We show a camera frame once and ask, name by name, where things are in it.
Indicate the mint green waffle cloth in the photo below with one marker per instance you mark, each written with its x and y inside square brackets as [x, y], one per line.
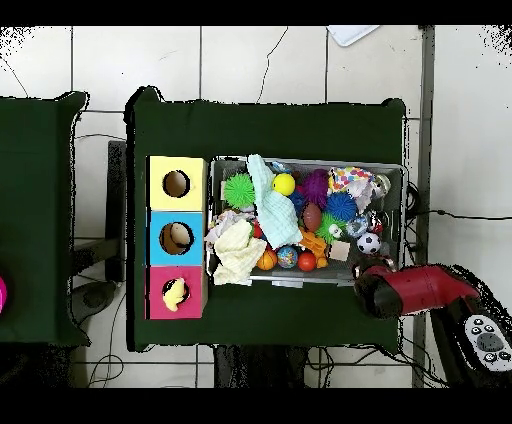
[278, 216]

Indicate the cream waffle cloth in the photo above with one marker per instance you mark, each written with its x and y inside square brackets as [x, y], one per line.
[238, 254]

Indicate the multicoloured patterned cloth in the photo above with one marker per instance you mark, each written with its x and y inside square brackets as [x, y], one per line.
[352, 178]

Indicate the yellow plush duck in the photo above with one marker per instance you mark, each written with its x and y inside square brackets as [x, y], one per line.
[174, 296]

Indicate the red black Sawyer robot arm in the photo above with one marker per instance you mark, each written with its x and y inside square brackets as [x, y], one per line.
[420, 288]

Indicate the clear mesh bin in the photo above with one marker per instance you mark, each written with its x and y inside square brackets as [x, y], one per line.
[230, 168]

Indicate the wooden box with three holes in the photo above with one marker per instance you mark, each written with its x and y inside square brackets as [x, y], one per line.
[176, 204]

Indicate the plain green spiky ball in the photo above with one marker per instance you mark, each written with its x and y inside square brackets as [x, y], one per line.
[239, 191]

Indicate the smooth yellow ball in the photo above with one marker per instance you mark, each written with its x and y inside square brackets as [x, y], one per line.
[283, 184]

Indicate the brown toy football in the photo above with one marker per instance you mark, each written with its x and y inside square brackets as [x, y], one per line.
[311, 217]

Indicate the purple spiky toy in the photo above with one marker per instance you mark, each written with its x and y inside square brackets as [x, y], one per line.
[316, 188]

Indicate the green spiky ball with eyes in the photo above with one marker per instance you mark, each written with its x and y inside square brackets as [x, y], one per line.
[328, 230]

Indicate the plain blue spiky ball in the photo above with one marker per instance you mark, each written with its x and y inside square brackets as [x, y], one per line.
[340, 206]

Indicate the dark green tablecloth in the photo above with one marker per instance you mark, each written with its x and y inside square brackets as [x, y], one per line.
[280, 128]

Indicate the small soccer ball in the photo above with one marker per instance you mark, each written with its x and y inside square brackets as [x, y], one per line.
[368, 242]

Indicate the grey round base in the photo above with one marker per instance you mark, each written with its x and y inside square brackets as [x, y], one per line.
[94, 298]

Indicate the white flat board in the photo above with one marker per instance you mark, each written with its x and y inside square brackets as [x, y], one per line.
[352, 34]

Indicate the red round disc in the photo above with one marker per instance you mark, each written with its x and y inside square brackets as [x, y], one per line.
[2, 294]

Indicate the grey metal rail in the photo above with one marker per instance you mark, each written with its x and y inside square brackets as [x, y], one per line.
[426, 80]

